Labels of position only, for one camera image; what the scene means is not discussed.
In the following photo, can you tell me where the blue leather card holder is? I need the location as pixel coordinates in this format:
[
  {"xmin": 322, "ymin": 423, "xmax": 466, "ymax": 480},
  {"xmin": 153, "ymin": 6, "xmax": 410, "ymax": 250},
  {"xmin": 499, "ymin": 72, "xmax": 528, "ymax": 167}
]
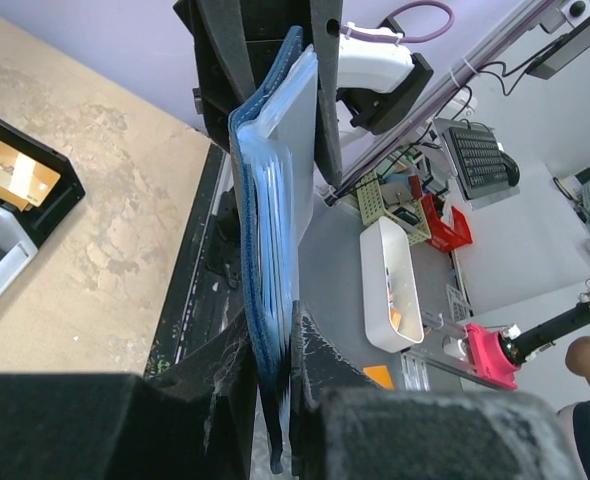
[{"xmin": 228, "ymin": 25, "xmax": 318, "ymax": 474}]

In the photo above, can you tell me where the black bin with gold cards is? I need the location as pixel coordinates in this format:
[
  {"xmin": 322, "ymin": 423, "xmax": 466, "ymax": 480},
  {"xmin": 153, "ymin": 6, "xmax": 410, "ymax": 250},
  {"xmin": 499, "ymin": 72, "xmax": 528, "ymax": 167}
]
[{"xmin": 0, "ymin": 118, "xmax": 86, "ymax": 248}]

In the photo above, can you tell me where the green perforated basket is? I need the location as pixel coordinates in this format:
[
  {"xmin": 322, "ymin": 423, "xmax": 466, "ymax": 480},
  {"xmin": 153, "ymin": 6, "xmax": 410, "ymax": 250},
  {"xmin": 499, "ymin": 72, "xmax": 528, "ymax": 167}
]
[{"xmin": 356, "ymin": 172, "xmax": 432, "ymax": 245}]

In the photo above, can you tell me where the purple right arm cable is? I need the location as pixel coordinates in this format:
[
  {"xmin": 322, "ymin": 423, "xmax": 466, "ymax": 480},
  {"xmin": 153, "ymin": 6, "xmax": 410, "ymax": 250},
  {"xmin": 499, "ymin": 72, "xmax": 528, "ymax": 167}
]
[{"xmin": 342, "ymin": 0, "xmax": 456, "ymax": 46}]

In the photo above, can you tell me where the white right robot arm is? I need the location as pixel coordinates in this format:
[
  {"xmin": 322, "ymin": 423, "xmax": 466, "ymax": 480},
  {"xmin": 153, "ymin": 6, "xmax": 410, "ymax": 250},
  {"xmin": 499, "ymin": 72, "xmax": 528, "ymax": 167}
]
[{"xmin": 173, "ymin": 1, "xmax": 433, "ymax": 187}]

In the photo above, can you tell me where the pink fixture block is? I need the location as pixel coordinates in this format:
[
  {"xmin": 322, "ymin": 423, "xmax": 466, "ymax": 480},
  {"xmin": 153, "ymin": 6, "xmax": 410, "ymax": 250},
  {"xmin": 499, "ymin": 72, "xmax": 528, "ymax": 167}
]
[{"xmin": 465, "ymin": 323, "xmax": 519, "ymax": 390}]

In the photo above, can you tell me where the white oblong tray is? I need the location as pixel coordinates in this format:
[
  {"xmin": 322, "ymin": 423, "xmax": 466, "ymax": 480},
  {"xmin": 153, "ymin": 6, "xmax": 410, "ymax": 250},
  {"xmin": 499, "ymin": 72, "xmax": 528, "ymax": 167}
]
[{"xmin": 359, "ymin": 217, "xmax": 424, "ymax": 353}]

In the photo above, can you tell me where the white middle bin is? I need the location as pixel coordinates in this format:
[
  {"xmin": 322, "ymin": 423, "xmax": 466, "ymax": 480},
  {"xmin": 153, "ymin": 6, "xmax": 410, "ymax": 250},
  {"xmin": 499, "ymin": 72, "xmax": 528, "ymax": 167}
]
[{"xmin": 0, "ymin": 192, "xmax": 39, "ymax": 326}]

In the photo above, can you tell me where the red plastic basket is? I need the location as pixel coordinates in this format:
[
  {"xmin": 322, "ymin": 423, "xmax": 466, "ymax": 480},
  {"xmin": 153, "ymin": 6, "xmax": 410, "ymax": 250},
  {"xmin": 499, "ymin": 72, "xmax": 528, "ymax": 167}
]
[{"xmin": 421, "ymin": 194, "xmax": 474, "ymax": 253}]

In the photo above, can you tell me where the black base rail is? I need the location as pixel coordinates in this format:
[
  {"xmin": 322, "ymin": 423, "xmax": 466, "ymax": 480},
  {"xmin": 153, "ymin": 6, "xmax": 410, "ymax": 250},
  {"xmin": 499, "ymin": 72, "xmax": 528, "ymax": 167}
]
[{"xmin": 144, "ymin": 145, "xmax": 243, "ymax": 378}]

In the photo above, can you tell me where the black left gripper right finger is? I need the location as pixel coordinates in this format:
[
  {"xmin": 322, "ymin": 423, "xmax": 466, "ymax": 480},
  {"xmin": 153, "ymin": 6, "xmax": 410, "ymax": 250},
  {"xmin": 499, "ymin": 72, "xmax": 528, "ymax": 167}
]
[{"xmin": 290, "ymin": 301, "xmax": 580, "ymax": 479}]

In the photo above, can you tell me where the pile of gold cards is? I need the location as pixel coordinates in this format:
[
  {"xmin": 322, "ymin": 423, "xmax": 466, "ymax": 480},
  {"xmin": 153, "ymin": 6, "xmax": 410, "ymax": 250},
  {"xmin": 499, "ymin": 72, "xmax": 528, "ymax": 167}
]
[{"xmin": 0, "ymin": 140, "xmax": 61, "ymax": 211}]

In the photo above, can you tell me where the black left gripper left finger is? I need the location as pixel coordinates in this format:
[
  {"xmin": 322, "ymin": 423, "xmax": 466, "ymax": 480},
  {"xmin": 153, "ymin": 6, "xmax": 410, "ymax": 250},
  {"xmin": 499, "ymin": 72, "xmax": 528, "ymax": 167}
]
[{"xmin": 0, "ymin": 318, "xmax": 255, "ymax": 479}]

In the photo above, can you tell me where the black keyboard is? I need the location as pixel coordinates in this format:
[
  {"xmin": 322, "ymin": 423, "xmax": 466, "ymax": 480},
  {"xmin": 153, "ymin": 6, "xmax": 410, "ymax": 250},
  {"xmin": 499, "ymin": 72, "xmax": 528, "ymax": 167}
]
[{"xmin": 445, "ymin": 127, "xmax": 509, "ymax": 200}]

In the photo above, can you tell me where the orange small box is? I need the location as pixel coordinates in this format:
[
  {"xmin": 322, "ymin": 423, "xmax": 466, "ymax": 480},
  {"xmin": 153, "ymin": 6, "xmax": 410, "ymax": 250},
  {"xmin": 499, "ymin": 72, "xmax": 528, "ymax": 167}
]
[{"xmin": 363, "ymin": 365, "xmax": 395, "ymax": 391}]

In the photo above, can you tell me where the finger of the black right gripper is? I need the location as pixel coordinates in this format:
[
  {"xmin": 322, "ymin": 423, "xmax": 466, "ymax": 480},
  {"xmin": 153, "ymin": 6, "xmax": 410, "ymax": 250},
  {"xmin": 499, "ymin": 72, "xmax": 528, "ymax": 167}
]
[
  {"xmin": 309, "ymin": 0, "xmax": 343, "ymax": 188},
  {"xmin": 173, "ymin": 0, "xmax": 288, "ymax": 150}
]

